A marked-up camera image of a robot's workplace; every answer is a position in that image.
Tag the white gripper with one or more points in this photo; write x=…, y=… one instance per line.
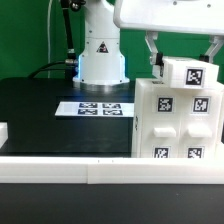
x=181, y=16

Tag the white cabinet top block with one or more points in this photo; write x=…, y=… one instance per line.
x=186, y=73

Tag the white cabinet door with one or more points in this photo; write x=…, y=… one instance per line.
x=161, y=124
x=200, y=124

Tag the white cabinet body box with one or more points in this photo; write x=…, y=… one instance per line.
x=144, y=86

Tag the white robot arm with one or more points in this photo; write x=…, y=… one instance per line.
x=102, y=64

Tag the white marker sheet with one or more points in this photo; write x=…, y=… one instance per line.
x=95, y=109

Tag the white L-shaped boundary frame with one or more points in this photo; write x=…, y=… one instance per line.
x=110, y=170

